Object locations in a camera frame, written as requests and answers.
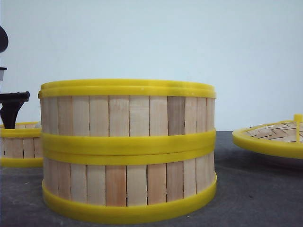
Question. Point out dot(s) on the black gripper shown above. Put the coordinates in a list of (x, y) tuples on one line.
[(11, 102)]

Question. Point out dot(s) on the bamboo steamer drawer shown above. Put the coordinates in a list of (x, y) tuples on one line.
[(131, 194), (21, 146), (123, 121)]

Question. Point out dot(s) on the woven bamboo steamer lid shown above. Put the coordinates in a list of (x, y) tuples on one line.
[(280, 139)]

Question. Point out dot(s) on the white plate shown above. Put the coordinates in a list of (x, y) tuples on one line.
[(286, 162)]

